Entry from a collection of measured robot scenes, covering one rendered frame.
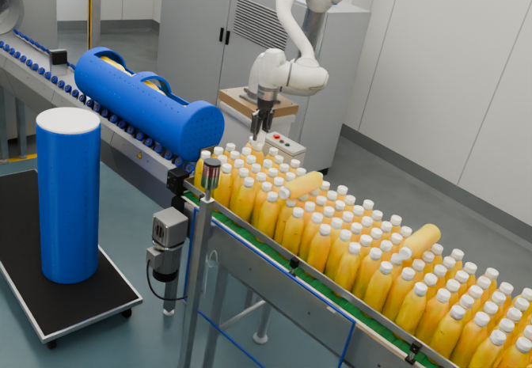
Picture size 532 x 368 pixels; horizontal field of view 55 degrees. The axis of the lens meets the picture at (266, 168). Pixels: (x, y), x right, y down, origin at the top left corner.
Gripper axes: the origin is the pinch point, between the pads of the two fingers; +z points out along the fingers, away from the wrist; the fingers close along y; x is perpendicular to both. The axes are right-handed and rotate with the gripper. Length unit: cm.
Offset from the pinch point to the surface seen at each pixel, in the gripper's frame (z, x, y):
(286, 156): 7.4, 9.1, -11.3
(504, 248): 115, 79, -228
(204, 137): 6.6, -23.1, 11.1
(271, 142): 4.5, -1.0, -11.3
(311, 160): 94, -75, -167
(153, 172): 29, -39, 27
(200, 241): 22, 22, 51
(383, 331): 24, 92, 30
